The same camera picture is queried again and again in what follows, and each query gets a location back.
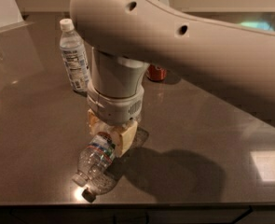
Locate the upright labelled water bottle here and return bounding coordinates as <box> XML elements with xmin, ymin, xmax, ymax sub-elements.
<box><xmin>60</xmin><ymin>19</ymin><xmax>90</xmax><ymax>92</ymax></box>

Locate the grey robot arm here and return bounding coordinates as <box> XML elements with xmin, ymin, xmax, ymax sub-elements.
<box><xmin>70</xmin><ymin>0</ymin><xmax>275</xmax><ymax>127</ymax></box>

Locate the clear water bottle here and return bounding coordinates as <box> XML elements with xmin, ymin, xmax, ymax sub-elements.
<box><xmin>71</xmin><ymin>132</ymin><xmax>117</xmax><ymax>188</ymax></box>

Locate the red cola can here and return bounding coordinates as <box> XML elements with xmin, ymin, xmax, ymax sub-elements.
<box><xmin>146</xmin><ymin>64</ymin><xmax>167</xmax><ymax>82</ymax></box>

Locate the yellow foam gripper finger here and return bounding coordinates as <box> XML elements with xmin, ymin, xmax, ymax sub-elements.
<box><xmin>110</xmin><ymin>120</ymin><xmax>138</xmax><ymax>157</ymax></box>
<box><xmin>88</xmin><ymin>109</ymin><xmax>111</xmax><ymax>135</ymax></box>

